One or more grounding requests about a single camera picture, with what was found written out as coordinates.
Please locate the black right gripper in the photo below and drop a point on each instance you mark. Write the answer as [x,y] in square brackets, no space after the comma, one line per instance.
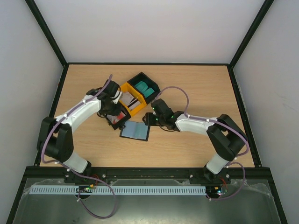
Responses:
[148,119]

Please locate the yellow middle card bin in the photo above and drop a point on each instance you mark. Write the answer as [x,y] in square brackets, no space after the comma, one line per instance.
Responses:
[136,107]

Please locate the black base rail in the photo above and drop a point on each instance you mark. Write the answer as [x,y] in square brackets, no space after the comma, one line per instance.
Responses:
[193,175]

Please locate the white striped cards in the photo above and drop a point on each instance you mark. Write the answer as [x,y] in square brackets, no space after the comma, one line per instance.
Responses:
[130,101]

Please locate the black card bin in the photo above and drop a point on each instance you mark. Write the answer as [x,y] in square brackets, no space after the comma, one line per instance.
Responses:
[142,77]
[121,123]

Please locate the black left card bin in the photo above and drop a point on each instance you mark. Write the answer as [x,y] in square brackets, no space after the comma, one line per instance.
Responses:
[121,123]

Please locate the grey slotted cable duct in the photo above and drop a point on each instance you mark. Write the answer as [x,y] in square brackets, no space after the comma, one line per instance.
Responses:
[119,190]

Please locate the black right card bin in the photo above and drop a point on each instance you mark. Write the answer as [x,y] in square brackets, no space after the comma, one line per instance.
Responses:
[142,77]

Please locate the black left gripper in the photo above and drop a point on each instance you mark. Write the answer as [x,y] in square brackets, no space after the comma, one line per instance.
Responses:
[116,112]

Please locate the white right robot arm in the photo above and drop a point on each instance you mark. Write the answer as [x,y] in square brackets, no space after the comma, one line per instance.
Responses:
[227,138]

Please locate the black enclosure frame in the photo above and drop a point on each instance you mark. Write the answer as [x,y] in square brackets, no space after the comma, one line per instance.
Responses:
[230,66]

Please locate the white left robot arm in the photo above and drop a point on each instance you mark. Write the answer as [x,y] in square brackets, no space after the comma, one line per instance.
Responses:
[55,141]

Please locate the teal card stack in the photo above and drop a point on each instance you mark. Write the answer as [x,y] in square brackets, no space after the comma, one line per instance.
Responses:
[143,88]

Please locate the red and white cards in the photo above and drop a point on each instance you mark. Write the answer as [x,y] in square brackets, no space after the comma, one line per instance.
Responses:
[116,118]

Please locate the black leather card holder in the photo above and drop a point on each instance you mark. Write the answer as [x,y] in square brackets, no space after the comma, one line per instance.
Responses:
[135,130]

